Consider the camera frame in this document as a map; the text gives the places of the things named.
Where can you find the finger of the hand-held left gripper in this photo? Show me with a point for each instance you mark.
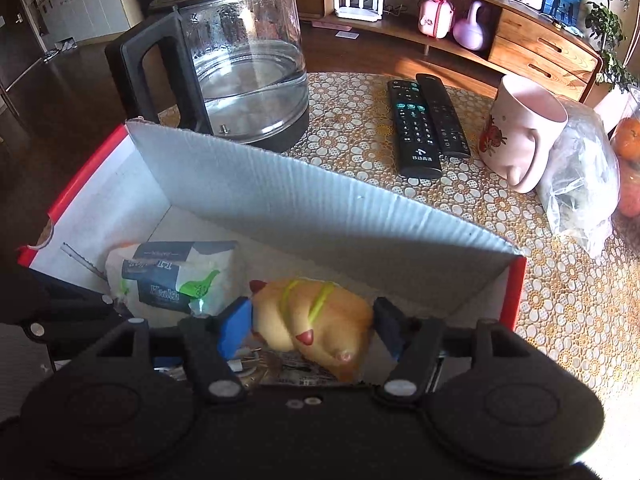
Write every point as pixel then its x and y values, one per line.
pixel 60 307

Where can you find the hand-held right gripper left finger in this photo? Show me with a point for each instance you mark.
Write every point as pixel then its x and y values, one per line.
pixel 235 327

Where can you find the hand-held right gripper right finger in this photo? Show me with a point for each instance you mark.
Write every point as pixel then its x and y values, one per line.
pixel 387 330

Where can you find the yellow pig toy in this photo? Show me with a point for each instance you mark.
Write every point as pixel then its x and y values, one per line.
pixel 310 320

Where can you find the white printed plastic bag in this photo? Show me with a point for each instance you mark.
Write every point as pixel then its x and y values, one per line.
pixel 175 275

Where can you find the red cardboard box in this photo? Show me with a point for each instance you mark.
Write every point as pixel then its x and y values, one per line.
pixel 300 220

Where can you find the black remote coloured buttons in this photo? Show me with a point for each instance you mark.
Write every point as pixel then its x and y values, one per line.
pixel 412 120

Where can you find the plain black remote control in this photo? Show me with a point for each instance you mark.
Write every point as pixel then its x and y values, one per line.
pixel 442 110

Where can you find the white mug with strawberry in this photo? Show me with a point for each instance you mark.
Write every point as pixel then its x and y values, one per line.
pixel 520 130

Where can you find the clear plastic bag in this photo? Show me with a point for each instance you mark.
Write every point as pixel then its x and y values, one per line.
pixel 580 180

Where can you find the glass electric kettle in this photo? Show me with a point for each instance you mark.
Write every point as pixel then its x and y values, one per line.
pixel 250 60

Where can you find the red apple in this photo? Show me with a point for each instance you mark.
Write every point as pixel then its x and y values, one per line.
pixel 631 195

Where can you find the white storage cabinet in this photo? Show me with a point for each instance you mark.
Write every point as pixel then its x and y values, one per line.
pixel 85 5

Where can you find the orange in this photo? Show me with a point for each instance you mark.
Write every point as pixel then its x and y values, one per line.
pixel 629 137

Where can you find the purple swan ornament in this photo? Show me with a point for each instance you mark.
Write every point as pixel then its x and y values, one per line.
pixel 472 30

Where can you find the pink pig-shaped case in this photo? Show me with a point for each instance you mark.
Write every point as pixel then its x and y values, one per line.
pixel 435 17

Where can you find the wooden television cabinet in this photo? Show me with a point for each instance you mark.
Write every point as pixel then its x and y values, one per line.
pixel 540 45

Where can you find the white router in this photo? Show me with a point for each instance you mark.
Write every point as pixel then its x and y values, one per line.
pixel 359 2

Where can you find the tall potted tree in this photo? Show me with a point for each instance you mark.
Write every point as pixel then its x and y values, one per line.
pixel 607 15

